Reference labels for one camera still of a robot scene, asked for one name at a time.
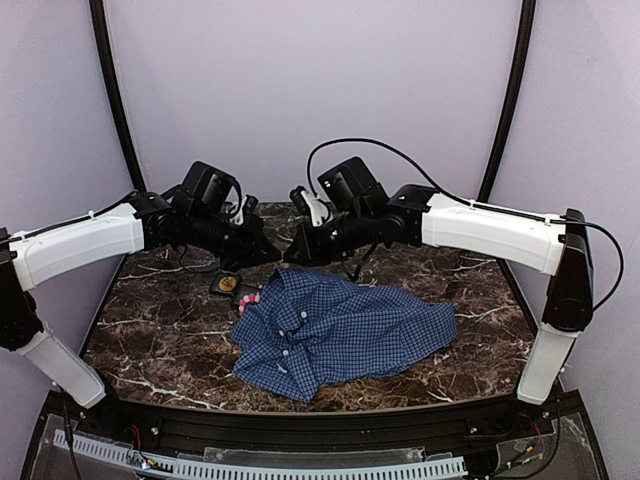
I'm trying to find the gold round brooch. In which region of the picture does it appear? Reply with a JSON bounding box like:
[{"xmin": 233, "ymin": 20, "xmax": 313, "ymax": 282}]
[{"xmin": 217, "ymin": 276, "xmax": 238, "ymax": 293}]

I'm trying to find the pink flower brooch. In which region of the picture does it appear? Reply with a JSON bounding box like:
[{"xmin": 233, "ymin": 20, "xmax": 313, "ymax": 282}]
[{"xmin": 238, "ymin": 293, "xmax": 260, "ymax": 316}]

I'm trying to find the blue checkered shirt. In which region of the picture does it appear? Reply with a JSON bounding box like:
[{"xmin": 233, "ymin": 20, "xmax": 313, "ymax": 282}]
[{"xmin": 232, "ymin": 268, "xmax": 457, "ymax": 403}]

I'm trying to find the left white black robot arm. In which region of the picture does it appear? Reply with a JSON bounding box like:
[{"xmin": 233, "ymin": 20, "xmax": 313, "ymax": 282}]
[{"xmin": 1, "ymin": 161, "xmax": 281, "ymax": 409}]

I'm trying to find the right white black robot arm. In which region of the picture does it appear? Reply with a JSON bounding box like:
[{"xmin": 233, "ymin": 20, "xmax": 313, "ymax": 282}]
[{"xmin": 284, "ymin": 157, "xmax": 594, "ymax": 405}]

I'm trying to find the left black display frame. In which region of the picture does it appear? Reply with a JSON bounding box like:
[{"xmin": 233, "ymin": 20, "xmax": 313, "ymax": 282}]
[{"xmin": 209, "ymin": 271, "xmax": 242, "ymax": 297}]

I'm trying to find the black display frame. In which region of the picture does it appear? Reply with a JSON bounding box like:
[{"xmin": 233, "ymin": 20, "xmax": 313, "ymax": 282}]
[
  {"xmin": 209, "ymin": 271, "xmax": 242, "ymax": 297},
  {"xmin": 231, "ymin": 284, "xmax": 261, "ymax": 306}
]

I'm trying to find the middle black display frame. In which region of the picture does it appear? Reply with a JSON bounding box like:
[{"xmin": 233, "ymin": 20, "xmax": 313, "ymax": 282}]
[{"xmin": 231, "ymin": 284, "xmax": 261, "ymax": 306}]

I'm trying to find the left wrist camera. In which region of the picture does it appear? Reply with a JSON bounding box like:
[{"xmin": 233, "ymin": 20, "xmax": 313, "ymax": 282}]
[{"xmin": 230, "ymin": 195, "xmax": 258, "ymax": 225}]

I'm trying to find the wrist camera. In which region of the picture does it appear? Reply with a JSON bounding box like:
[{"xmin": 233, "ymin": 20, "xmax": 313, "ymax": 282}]
[
  {"xmin": 289, "ymin": 186, "xmax": 333, "ymax": 228},
  {"xmin": 230, "ymin": 195, "xmax": 258, "ymax": 225}
]

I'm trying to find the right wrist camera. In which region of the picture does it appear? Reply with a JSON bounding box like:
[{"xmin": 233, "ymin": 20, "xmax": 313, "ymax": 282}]
[{"xmin": 289, "ymin": 186, "xmax": 333, "ymax": 228}]

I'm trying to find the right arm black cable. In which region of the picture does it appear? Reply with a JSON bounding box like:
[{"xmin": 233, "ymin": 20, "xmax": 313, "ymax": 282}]
[{"xmin": 305, "ymin": 138, "xmax": 625, "ymax": 311}]

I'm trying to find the left black frame post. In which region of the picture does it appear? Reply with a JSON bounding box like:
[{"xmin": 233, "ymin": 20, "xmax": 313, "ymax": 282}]
[{"xmin": 88, "ymin": 0, "xmax": 147, "ymax": 192}]

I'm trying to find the black frame post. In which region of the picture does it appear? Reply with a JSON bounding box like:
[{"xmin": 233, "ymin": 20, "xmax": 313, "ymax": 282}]
[
  {"xmin": 477, "ymin": 0, "xmax": 537, "ymax": 203},
  {"xmin": 88, "ymin": 0, "xmax": 147, "ymax": 192}
]

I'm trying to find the black aluminium front rail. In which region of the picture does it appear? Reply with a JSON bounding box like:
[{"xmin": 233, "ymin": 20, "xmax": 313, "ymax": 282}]
[{"xmin": 119, "ymin": 399, "xmax": 521, "ymax": 457}]

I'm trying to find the white slotted cable duct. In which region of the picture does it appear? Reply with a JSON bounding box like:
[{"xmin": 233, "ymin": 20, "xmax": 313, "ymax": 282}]
[{"xmin": 73, "ymin": 435, "xmax": 468, "ymax": 479}]

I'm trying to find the right black frame post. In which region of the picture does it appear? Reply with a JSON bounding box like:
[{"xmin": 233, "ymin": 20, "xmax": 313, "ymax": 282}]
[{"xmin": 477, "ymin": 0, "xmax": 537, "ymax": 203}]

